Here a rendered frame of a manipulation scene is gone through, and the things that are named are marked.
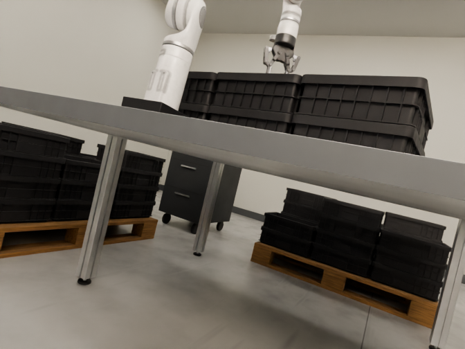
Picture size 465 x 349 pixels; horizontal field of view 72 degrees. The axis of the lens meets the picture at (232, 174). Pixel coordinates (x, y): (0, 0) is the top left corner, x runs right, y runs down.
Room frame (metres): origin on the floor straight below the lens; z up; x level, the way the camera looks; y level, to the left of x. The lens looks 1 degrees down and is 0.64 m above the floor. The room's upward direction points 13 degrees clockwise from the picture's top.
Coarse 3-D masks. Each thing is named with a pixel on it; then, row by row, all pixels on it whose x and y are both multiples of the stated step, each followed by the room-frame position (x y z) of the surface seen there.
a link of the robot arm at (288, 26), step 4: (284, 20) 1.14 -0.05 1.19; (288, 20) 1.13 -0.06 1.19; (292, 20) 1.13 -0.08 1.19; (280, 24) 1.15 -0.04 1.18; (284, 24) 1.14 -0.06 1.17; (288, 24) 1.13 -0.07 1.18; (292, 24) 1.13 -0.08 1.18; (296, 24) 1.14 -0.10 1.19; (280, 28) 1.14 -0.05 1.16; (284, 28) 1.13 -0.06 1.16; (288, 28) 1.13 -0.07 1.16; (292, 28) 1.13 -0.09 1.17; (296, 28) 1.14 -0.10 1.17; (280, 32) 1.14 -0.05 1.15; (284, 32) 1.13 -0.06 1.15; (288, 32) 1.13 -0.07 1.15; (292, 32) 1.13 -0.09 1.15; (296, 32) 1.15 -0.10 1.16; (272, 36) 1.21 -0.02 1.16; (296, 36) 1.15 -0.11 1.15; (272, 40) 1.22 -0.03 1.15
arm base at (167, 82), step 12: (168, 48) 0.89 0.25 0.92; (180, 48) 0.89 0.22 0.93; (168, 60) 0.88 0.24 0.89; (180, 60) 0.89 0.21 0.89; (156, 72) 0.89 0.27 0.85; (168, 72) 0.88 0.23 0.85; (180, 72) 0.89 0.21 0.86; (156, 84) 0.88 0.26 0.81; (168, 84) 0.88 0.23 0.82; (180, 84) 0.90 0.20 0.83; (156, 96) 0.87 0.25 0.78; (168, 96) 0.88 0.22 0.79; (180, 96) 0.91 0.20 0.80
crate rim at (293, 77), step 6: (222, 72) 1.02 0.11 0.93; (228, 72) 1.01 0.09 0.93; (222, 78) 1.02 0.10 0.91; (228, 78) 1.01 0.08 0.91; (234, 78) 0.99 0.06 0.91; (240, 78) 0.98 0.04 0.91; (246, 78) 0.97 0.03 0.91; (252, 78) 0.96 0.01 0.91; (258, 78) 0.94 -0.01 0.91; (264, 78) 0.93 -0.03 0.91; (270, 78) 0.92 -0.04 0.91; (276, 78) 0.91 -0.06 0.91; (282, 78) 0.90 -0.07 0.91; (288, 78) 0.89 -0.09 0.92; (294, 78) 0.88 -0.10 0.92; (300, 78) 0.88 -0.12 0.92; (300, 84) 0.89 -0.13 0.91
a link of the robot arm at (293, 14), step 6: (288, 0) 1.18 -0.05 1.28; (288, 6) 1.14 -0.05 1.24; (294, 6) 1.13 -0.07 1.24; (282, 12) 1.16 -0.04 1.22; (288, 12) 1.14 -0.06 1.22; (294, 12) 1.13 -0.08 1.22; (300, 12) 1.15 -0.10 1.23; (282, 18) 1.15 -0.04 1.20; (288, 18) 1.14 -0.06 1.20; (294, 18) 1.13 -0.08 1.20; (300, 18) 1.16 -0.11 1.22
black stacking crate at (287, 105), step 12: (228, 84) 1.02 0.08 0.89; (240, 84) 0.99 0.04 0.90; (252, 84) 0.97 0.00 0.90; (264, 84) 0.93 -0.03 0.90; (276, 84) 0.92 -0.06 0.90; (288, 84) 0.90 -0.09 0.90; (216, 96) 1.04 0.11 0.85; (228, 96) 1.01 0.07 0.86; (240, 96) 0.99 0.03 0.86; (252, 96) 0.95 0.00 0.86; (264, 96) 0.94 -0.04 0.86; (276, 96) 0.91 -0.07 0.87; (288, 96) 0.89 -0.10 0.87; (240, 108) 0.98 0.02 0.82; (252, 108) 0.94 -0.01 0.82; (264, 108) 0.93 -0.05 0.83; (276, 108) 0.91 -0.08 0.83; (288, 108) 0.89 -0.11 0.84
